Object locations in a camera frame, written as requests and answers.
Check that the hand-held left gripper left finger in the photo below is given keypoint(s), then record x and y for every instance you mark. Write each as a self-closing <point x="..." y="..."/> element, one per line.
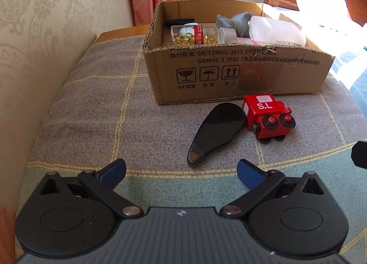
<point x="111" y="173"/>

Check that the red toy train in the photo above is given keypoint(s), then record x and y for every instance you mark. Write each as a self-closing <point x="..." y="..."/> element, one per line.
<point x="263" y="109"/>

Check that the grey plaid blanket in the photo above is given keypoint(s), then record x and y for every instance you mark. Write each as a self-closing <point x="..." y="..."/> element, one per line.
<point x="100" y="109"/>

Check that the cardboard box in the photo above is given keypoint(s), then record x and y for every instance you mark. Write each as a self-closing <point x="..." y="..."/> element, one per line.
<point x="215" y="80"/>

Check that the yellow capsule pill bottle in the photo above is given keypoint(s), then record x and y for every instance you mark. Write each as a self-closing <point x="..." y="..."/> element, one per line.
<point x="197" y="36"/>

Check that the light blue bed sheet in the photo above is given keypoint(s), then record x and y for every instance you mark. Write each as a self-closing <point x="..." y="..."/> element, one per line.
<point x="358" y="80"/>

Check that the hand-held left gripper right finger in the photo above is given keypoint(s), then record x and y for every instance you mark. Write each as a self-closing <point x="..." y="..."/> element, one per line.
<point x="249" y="175"/>

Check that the pink white packet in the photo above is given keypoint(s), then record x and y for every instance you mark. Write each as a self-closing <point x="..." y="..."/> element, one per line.
<point x="249" y="41"/>

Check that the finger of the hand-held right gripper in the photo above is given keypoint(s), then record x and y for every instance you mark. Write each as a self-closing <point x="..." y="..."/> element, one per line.
<point x="360" y="155"/>

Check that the black teardrop glasses case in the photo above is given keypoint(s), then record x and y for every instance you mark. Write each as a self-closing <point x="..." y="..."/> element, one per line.
<point x="218" y="126"/>

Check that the frosted white plastic container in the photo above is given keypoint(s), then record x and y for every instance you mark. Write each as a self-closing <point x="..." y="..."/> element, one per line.
<point x="275" y="30"/>

